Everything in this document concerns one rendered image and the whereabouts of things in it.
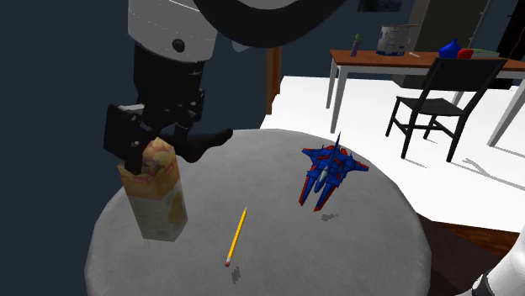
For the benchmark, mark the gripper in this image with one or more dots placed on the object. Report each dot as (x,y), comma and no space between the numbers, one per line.
(164,78)

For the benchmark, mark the yellow snack box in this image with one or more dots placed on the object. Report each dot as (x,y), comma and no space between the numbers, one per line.
(158,196)

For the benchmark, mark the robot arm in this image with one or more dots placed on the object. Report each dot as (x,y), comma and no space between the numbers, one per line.
(164,20)

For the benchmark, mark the yellow pencil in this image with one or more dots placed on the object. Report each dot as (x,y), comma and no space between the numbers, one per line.
(236,237)

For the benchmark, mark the round grey ottoman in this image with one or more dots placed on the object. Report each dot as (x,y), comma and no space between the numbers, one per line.
(287,246)

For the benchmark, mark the blue and red toy jet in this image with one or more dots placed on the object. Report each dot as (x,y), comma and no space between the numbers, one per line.
(328,172)

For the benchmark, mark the wooden table with white legs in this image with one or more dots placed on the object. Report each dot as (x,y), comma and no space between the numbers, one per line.
(381,59)

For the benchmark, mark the black chair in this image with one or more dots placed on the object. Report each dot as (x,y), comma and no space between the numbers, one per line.
(439,106)

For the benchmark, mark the brown wooden post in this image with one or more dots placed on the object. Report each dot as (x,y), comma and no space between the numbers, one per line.
(274,78)

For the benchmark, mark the dark wall picture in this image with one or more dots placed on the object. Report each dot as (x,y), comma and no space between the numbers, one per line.
(379,5)

